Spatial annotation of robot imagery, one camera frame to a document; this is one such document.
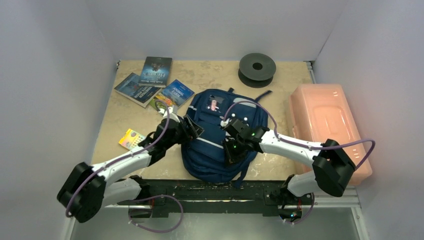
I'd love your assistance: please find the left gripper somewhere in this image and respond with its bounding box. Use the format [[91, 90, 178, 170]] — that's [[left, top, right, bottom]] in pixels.
[[164, 115, 204, 150]]

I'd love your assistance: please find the navy blue student backpack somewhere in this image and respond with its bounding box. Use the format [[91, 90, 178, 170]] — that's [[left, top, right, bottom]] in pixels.
[[181, 88, 271, 188]]

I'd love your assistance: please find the pink eraser stick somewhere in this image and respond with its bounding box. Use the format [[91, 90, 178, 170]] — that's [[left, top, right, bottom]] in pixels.
[[208, 99, 219, 112]]

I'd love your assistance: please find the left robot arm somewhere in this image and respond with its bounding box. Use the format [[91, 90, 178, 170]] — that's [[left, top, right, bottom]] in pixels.
[[56, 113, 204, 223]]

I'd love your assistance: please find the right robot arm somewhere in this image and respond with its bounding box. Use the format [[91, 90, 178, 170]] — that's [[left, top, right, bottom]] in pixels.
[[221, 118, 356, 204]]

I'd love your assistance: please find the animal farm book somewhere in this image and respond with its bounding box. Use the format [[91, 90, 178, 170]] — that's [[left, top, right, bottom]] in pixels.
[[149, 79, 195, 112]]

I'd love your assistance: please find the blue cover book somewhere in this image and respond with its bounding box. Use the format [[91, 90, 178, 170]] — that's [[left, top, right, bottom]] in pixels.
[[114, 72, 162, 108]]

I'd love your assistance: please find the colourful crayon box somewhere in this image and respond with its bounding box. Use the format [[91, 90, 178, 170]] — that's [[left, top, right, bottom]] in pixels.
[[118, 128, 146, 150]]

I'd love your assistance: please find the dark cover book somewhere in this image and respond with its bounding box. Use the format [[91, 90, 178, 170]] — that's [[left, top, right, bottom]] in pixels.
[[138, 56, 173, 88]]

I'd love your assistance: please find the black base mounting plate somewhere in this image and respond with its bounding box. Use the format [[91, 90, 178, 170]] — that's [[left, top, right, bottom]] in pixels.
[[117, 179, 314, 221]]

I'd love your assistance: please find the dark grey filament spool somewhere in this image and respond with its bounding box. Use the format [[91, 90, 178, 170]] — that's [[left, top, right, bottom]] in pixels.
[[238, 53, 277, 88]]

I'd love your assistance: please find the translucent orange plastic box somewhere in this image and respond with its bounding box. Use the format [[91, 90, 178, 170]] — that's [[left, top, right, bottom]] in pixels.
[[287, 83, 373, 186]]

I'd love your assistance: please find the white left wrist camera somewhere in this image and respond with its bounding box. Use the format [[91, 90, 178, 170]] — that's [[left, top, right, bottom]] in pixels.
[[158, 105, 179, 121]]

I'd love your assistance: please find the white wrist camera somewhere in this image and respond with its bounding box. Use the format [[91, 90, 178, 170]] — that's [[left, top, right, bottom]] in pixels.
[[220, 119, 231, 129], [158, 105, 179, 121]]

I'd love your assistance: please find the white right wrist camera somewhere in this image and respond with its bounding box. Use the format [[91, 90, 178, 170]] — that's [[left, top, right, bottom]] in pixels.
[[220, 119, 231, 129]]

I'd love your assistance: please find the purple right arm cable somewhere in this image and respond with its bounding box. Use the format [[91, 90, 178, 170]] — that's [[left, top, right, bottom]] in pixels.
[[222, 99, 377, 171]]

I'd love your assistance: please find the aluminium frame rail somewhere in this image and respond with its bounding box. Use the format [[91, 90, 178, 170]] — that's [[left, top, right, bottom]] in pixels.
[[61, 187, 369, 240]]

